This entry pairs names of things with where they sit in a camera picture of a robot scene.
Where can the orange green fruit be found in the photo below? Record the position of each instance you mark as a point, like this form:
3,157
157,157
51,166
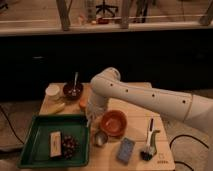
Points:
83,104

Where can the dark brown bowl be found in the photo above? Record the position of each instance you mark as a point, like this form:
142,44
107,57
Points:
67,91

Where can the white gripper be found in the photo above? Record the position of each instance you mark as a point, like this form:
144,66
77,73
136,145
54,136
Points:
92,112

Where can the white cup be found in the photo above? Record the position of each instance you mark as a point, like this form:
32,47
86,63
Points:
53,92

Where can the orange bowl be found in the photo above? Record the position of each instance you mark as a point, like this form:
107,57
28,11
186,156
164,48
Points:
113,123

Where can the green plastic tray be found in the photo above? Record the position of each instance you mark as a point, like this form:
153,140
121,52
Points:
36,150

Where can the small metal cup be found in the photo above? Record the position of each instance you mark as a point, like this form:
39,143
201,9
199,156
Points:
100,139

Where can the blue sponge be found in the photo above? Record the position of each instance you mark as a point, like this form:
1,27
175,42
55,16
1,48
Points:
125,150

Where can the green white dish brush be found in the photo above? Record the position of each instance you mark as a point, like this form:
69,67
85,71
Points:
150,149

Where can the metal spoon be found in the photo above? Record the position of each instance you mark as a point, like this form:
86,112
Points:
75,83

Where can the dark grape bunch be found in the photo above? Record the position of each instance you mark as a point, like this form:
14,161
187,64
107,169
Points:
69,146

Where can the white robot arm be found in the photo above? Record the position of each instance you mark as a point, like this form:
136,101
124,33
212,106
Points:
193,110

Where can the wooden block in tray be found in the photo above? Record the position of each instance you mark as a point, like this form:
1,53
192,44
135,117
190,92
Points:
55,144

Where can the yellow banana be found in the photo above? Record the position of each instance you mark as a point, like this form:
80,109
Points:
56,108

